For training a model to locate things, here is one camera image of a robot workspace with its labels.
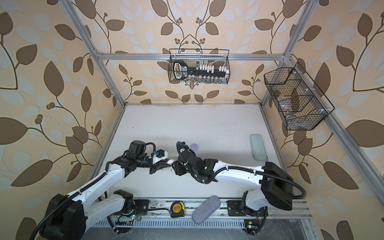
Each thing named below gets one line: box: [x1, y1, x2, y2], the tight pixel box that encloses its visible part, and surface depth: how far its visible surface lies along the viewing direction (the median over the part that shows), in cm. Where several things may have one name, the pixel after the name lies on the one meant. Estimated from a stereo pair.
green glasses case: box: [250, 134, 268, 161], surface depth 95 cm
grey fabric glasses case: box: [192, 195, 221, 225], surface depth 72 cm
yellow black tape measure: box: [170, 200, 186, 218], surface depth 73 cm
